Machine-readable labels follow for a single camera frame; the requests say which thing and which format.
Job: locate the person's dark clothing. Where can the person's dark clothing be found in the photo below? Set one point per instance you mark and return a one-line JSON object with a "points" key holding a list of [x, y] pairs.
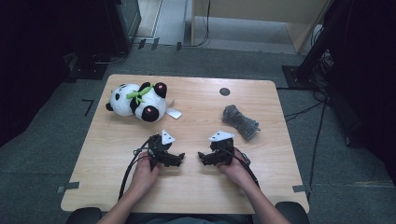
{"points": [[186, 219]]}

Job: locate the person's right hand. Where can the person's right hand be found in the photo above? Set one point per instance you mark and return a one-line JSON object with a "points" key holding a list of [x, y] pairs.
{"points": [[236, 174]]}

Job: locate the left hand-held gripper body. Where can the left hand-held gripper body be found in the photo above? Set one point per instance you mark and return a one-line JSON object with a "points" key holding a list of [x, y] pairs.
{"points": [[158, 150]]}

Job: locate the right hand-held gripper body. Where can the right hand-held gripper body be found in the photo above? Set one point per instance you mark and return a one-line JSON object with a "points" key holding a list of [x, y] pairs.
{"points": [[224, 150]]}

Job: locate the black chair armrest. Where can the black chair armrest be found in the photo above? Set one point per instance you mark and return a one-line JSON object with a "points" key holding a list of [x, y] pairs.
{"points": [[84, 216]]}

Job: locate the black metal stand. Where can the black metal stand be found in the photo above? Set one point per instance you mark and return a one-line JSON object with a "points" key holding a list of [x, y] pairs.
{"points": [[306, 62]]}

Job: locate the grey fuzzy scarf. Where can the grey fuzzy scarf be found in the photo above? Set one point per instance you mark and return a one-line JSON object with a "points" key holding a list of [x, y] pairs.
{"points": [[240, 122]]}

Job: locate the light wooden furniture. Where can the light wooden furniture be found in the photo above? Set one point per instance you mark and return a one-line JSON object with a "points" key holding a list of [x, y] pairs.
{"points": [[249, 9]]}

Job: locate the dark round table grommet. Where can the dark round table grommet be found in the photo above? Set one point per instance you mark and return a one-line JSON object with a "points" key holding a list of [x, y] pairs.
{"points": [[224, 91]]}

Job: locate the dark cabinet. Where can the dark cabinet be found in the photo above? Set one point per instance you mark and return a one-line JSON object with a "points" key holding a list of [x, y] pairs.
{"points": [[124, 25]]}

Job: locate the grey tape strip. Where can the grey tape strip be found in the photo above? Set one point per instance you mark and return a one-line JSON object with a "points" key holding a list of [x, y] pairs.
{"points": [[68, 186], [299, 188]]}

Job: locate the person's left hand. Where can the person's left hand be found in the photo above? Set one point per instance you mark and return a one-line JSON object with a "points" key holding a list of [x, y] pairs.
{"points": [[144, 175]]}

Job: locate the black flat stand base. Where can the black flat stand base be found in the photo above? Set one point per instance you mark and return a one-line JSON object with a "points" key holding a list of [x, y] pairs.
{"points": [[87, 70]]}

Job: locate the panda plush toy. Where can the panda plush toy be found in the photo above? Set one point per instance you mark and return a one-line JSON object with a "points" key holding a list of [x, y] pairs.
{"points": [[140, 101]]}

